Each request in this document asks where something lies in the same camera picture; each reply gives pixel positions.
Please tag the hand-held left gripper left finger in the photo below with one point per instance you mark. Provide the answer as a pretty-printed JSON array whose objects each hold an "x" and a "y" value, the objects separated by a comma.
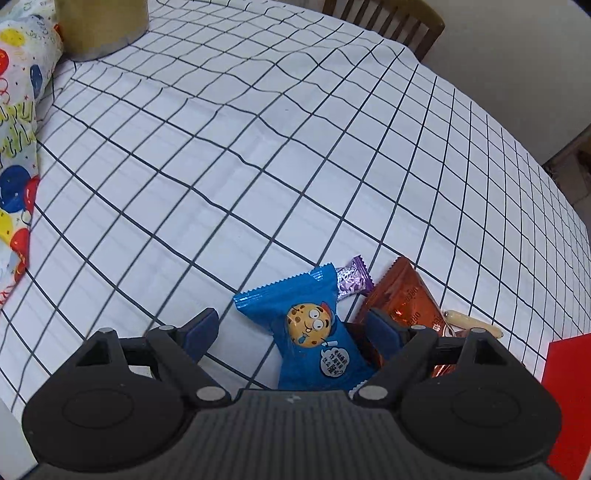
[{"x": 203, "y": 332}]

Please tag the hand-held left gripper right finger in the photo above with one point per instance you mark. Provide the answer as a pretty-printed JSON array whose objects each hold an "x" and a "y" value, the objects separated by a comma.
[{"x": 383, "y": 334}]

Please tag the brown biscuit packet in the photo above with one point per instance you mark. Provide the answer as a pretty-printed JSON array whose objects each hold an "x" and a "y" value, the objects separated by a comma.
[{"x": 401, "y": 295}]

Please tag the purple candy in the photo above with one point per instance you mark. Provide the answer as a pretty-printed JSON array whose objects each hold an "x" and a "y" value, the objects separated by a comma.
[{"x": 353, "y": 279}]

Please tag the blue cookie packet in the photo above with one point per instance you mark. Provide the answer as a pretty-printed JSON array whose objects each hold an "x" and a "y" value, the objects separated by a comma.
[{"x": 304, "y": 360}]

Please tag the beige sausage stick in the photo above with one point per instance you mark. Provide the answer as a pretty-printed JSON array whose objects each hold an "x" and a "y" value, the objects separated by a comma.
[{"x": 471, "y": 320}]

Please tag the red cardboard box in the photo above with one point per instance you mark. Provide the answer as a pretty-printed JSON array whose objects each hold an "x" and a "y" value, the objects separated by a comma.
[{"x": 568, "y": 392}]

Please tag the black checked white tablecloth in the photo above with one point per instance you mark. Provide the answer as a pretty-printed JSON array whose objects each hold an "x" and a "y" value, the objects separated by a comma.
[{"x": 231, "y": 161}]

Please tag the balloon print gift bag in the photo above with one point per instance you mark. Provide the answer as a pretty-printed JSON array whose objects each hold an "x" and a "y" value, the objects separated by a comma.
[{"x": 18, "y": 138}]

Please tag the dark wooden chair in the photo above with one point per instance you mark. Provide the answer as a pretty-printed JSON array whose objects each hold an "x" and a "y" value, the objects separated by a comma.
[{"x": 415, "y": 23}]

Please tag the brown paper bag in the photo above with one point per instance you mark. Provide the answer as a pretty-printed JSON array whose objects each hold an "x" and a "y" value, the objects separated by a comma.
[{"x": 101, "y": 27}]

